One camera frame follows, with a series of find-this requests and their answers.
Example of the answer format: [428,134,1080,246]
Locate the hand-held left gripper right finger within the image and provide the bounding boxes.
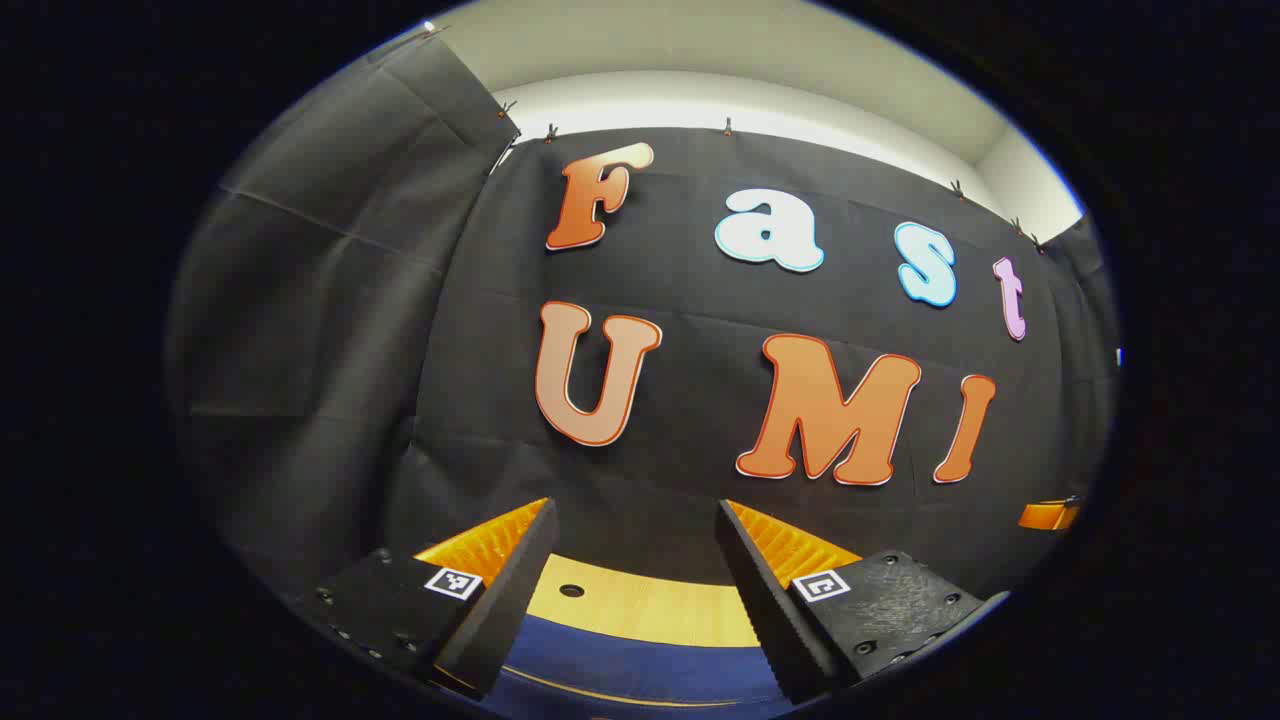
[716,498,991,707]

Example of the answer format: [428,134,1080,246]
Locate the blue denim jeans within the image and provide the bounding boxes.
[490,613,801,720]

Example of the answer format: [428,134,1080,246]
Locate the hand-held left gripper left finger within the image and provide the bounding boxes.
[295,497,559,701]

